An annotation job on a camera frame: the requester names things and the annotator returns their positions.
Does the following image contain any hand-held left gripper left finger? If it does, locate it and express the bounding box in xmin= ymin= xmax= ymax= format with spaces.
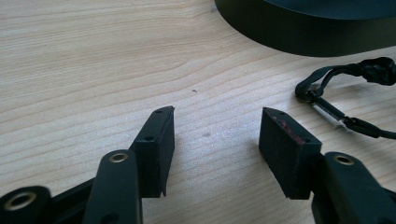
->
xmin=81 ymin=105 xmax=177 ymax=224

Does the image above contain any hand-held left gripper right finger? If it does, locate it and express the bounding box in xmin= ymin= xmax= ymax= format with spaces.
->
xmin=258 ymin=106 xmax=396 ymax=224

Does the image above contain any round black tray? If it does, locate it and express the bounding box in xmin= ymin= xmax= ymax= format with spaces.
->
xmin=214 ymin=0 xmax=396 ymax=58

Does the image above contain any black strap with metal clasp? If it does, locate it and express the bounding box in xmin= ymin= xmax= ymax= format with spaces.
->
xmin=294 ymin=56 xmax=396 ymax=140

